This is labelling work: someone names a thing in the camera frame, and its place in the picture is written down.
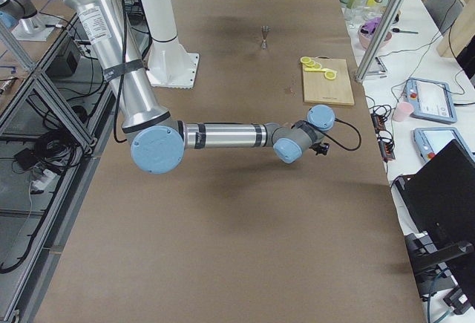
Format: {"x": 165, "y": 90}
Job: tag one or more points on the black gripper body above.
{"x": 321, "y": 148}

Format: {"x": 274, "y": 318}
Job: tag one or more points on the steel double jigger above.
{"x": 264, "y": 32}

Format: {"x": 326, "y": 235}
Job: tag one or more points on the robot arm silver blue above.
{"x": 157, "y": 140}

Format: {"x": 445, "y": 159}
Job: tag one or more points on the pink plastic cup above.
{"x": 402, "y": 111}

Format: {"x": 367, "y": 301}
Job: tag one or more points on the wooden cutting board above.
{"x": 318, "y": 90}

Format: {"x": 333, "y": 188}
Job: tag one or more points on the black power strip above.
{"x": 384, "y": 138}

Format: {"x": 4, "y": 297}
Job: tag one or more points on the lemon slice near knife blade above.
{"x": 330, "y": 75}

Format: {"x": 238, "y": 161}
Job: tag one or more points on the yellow plastic knife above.
{"x": 321, "y": 70}

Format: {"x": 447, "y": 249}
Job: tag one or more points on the teach pendant near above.
{"x": 430, "y": 141}

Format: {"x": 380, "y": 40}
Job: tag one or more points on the teach pendant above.
{"x": 431, "y": 100}
{"x": 430, "y": 141}

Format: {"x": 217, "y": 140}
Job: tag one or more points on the pink bowl with purple item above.
{"x": 367, "y": 31}

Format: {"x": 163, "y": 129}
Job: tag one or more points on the teach pendant far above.
{"x": 431, "y": 100}

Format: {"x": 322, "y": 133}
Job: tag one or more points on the black laptop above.
{"x": 440, "y": 196}

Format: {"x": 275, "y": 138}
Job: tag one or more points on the grey office chair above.
{"x": 444, "y": 12}

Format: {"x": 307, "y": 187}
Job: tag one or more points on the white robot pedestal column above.
{"x": 160, "y": 18}

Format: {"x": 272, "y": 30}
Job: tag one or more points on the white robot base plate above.
{"x": 169, "y": 65}

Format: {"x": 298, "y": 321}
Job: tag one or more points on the aluminium frame post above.
{"x": 378, "y": 38}

